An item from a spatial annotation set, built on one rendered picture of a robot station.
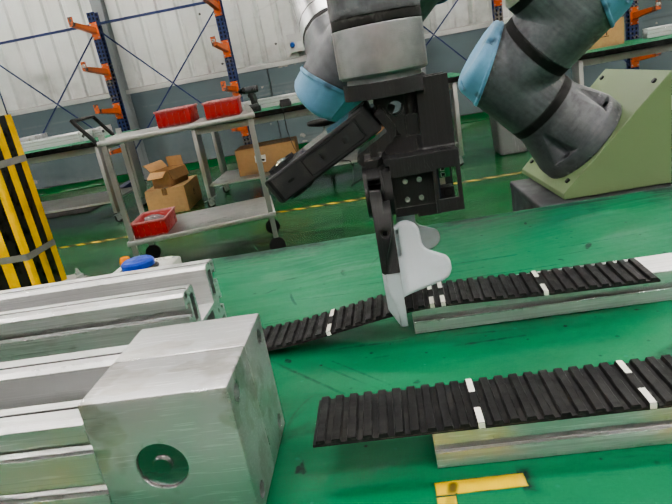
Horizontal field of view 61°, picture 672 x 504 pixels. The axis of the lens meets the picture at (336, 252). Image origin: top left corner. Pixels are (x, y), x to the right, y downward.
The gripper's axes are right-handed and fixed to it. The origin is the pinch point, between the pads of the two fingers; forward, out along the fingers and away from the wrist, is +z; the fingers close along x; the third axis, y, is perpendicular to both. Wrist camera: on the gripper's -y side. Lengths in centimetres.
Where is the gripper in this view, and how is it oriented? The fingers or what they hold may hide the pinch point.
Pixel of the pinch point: (393, 297)
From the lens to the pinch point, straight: 55.4
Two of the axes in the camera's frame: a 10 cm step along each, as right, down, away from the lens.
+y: 9.8, -1.5, -1.1
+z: 1.7, 9.4, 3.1
